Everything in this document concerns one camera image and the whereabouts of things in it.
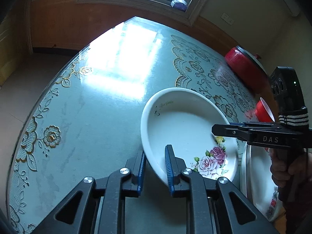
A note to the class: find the white red-character pattern plate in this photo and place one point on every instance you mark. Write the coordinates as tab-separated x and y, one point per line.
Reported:
256	183

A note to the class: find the white wall socket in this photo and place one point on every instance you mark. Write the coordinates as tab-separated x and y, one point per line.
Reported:
227	19

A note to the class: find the blue tissue pack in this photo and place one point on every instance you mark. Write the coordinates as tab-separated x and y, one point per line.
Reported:
179	5

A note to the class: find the black tracking camera right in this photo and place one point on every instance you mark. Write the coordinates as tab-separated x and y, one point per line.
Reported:
287	92

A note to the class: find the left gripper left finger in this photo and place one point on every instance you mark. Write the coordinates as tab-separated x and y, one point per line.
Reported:
134	185

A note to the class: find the red plastic bowl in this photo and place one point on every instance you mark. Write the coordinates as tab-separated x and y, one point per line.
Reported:
263	112

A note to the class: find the green floral tablecloth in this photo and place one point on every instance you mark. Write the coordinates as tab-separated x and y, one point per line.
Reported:
87	120

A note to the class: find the right hand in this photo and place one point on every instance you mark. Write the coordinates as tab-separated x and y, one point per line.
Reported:
300	169

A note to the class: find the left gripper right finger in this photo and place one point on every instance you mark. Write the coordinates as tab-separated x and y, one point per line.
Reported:
174	166

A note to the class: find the white rose pattern plate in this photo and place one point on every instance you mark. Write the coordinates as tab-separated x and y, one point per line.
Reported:
183	119

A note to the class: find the red electric cooker pot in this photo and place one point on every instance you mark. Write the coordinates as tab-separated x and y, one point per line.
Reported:
247	72

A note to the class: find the dark cooker lid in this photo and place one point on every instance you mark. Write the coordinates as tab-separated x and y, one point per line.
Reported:
253	59

